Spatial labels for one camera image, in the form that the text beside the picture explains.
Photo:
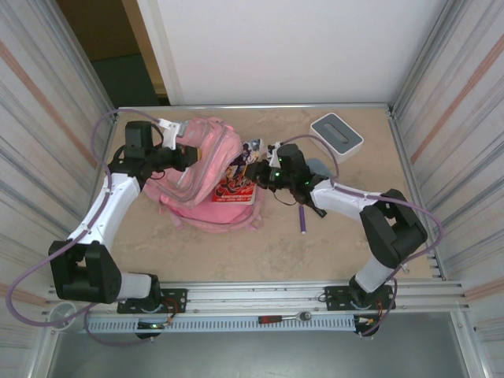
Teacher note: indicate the purple pen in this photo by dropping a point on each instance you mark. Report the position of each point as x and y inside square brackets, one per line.
[303, 220]

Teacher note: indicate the aluminium front rail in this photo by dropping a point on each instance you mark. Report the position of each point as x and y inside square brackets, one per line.
[256, 293]

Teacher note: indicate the white plastic cup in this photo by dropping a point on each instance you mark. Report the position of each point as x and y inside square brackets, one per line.
[63, 315]

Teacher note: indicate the black highlighter with orange cap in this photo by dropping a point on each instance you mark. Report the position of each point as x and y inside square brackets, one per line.
[319, 212]

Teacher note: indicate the white grey tissue box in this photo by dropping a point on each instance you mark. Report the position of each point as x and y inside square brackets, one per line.
[336, 136]

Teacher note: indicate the red manga comic book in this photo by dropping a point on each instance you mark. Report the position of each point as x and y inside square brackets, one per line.
[234, 185]

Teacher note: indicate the blue felt pencil case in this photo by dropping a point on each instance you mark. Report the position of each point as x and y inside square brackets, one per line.
[319, 167]

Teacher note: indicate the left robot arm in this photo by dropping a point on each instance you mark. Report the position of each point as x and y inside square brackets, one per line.
[84, 271]

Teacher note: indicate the small silver spanner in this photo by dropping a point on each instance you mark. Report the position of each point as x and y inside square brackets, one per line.
[405, 269]

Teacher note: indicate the translucent corrugated side panel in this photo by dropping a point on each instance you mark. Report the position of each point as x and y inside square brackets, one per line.
[464, 157]
[39, 157]

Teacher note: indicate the pink school backpack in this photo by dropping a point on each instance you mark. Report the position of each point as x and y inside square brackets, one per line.
[204, 216]

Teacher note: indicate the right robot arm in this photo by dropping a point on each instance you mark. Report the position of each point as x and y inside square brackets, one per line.
[393, 232]

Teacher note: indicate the small green circuit board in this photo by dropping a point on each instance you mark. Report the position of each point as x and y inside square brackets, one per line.
[366, 321]
[153, 325]

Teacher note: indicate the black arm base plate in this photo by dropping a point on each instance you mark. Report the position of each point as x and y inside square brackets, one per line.
[177, 299]
[334, 297]

